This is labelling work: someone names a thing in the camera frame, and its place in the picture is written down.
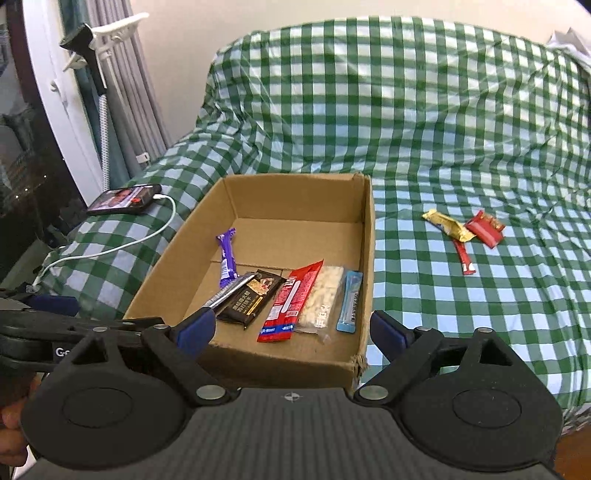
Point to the dark brown snack packet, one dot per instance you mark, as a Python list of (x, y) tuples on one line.
[(251, 300)]

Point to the silver stick packet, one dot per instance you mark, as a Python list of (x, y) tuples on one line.
[(235, 286)]

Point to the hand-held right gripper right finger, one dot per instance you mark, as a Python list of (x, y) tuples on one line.
[(388, 334)]

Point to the white perforated pole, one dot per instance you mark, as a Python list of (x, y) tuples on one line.
[(106, 143)]

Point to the clear nut snack packet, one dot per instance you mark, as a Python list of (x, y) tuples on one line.
[(321, 300)]

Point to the purple candy bar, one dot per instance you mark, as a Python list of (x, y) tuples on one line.
[(227, 258)]

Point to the small red candy bar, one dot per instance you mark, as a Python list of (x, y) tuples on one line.
[(465, 261)]

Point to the black device on clamp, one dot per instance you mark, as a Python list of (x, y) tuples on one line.
[(87, 50)]

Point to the white crumpled paper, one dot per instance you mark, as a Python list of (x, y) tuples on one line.
[(570, 41)]

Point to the grey curtain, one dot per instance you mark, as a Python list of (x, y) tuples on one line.
[(147, 92)]

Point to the gold snack packet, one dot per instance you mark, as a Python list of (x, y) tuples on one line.
[(445, 224)]

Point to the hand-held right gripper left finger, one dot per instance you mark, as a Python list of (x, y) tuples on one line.
[(196, 330)]

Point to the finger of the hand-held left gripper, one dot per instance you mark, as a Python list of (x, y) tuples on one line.
[(55, 305)]

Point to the long red snack bar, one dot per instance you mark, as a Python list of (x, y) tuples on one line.
[(288, 300)]

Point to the person's left hand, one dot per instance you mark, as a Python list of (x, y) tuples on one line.
[(11, 429)]

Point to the square red snack packet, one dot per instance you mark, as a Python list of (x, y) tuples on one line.
[(485, 228)]

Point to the black smartphone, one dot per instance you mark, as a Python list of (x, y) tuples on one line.
[(124, 198)]

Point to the light blue stick packet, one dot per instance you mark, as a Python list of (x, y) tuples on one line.
[(349, 300)]

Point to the white clamp holder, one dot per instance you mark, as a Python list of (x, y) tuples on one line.
[(115, 34)]

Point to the brown cardboard box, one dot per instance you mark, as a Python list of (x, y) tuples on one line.
[(286, 203)]

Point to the small white clip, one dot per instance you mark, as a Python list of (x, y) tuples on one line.
[(143, 157)]

